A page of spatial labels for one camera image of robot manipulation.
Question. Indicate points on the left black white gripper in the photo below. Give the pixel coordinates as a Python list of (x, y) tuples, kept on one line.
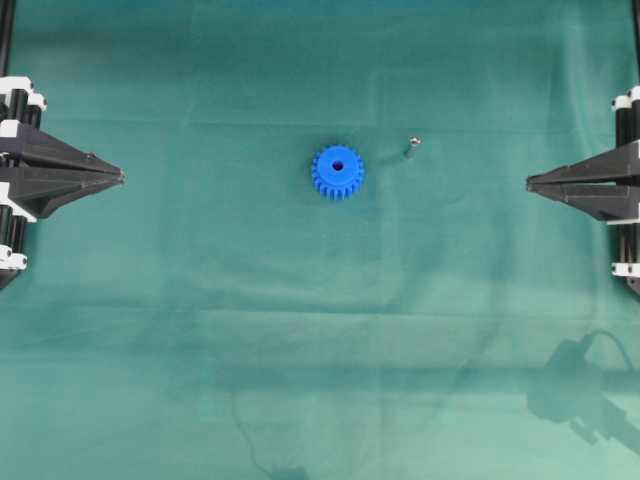
[(30, 193)]

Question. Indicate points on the small metal shaft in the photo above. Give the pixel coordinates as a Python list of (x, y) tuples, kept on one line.
[(414, 143)]

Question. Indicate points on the black frame post right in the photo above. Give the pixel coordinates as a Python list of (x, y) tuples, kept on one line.
[(635, 16)]

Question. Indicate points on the black frame post left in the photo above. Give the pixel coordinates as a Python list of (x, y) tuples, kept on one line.
[(8, 8)]

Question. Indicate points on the black frame post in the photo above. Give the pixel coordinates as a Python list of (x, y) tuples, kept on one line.
[(635, 16), (8, 8)]

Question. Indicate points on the blue plastic gear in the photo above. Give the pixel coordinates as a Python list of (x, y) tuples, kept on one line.
[(337, 172)]

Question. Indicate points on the green table cloth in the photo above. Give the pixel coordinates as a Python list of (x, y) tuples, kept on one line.
[(215, 317)]

